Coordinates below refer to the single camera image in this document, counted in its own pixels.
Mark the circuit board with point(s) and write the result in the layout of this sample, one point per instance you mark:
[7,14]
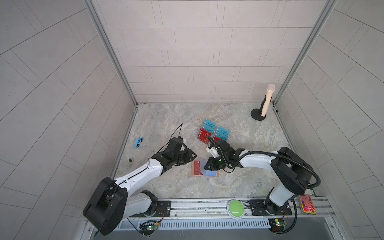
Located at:
[148,228]
[277,225]

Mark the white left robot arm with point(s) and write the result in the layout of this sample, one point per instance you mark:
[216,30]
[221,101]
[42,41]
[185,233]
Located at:
[114,200]

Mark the tan leather card holder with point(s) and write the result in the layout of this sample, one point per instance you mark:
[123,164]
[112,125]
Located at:
[206,173]

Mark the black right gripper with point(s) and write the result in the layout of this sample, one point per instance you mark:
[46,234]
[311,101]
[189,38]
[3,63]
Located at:
[211,166]

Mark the clear acrylic card stand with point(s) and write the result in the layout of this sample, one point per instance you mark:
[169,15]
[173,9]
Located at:
[210,129]

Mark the left circuit board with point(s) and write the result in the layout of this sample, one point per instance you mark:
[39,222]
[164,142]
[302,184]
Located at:
[148,228]

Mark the blue toy car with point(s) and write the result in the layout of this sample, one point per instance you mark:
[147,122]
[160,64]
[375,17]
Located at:
[138,142]

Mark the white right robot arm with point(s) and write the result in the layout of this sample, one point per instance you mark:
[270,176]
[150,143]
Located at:
[294,174]

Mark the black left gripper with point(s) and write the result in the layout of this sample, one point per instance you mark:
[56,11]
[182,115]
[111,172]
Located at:
[188,156]

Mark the beige microphone on black stand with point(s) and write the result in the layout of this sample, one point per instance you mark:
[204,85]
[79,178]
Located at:
[260,114]

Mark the teal vip card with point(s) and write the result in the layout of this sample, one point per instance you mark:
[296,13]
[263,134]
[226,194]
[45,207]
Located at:
[209,125]
[222,133]

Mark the teal VIP card left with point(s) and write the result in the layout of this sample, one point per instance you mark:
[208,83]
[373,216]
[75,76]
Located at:
[209,125]

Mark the green push button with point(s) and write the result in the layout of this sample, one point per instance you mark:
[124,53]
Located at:
[235,209]

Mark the right circuit board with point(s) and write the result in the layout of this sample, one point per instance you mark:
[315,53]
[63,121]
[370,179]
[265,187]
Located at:
[277,225]

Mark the red patterned card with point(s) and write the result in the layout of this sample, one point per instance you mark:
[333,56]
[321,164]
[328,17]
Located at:
[307,204]

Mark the teal VIP card right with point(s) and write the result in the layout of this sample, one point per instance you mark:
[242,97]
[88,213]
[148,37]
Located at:
[222,133]

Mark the aluminium rail base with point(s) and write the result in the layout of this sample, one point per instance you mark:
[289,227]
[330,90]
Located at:
[206,214]

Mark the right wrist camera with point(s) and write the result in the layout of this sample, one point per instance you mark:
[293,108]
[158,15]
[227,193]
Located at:
[213,151]

